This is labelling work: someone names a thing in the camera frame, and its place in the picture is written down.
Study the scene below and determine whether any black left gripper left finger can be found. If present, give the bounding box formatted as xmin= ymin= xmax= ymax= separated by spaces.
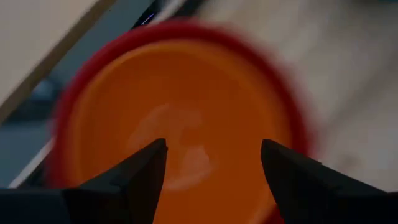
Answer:
xmin=62 ymin=138 xmax=169 ymax=224

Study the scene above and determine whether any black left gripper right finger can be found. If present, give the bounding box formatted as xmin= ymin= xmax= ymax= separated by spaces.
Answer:
xmin=260 ymin=138 xmax=398 ymax=224

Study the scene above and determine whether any orange plastic bowl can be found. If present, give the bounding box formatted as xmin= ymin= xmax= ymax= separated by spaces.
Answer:
xmin=70 ymin=40 xmax=293 ymax=224

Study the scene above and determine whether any red plastic bowl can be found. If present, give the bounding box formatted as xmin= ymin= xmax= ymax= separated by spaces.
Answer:
xmin=46 ymin=18 xmax=315 ymax=224

